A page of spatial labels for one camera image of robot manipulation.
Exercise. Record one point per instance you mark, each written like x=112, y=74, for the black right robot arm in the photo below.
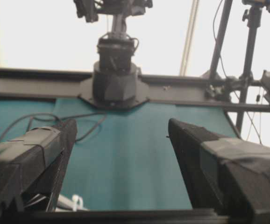
x=114, y=14

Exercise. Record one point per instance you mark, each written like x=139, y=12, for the black tripod stand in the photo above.
x=221, y=89

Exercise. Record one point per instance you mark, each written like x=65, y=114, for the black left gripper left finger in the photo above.
x=36, y=163

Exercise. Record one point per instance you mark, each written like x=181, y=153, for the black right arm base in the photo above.
x=115, y=83

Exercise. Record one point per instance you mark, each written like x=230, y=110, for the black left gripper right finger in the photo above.
x=227, y=174

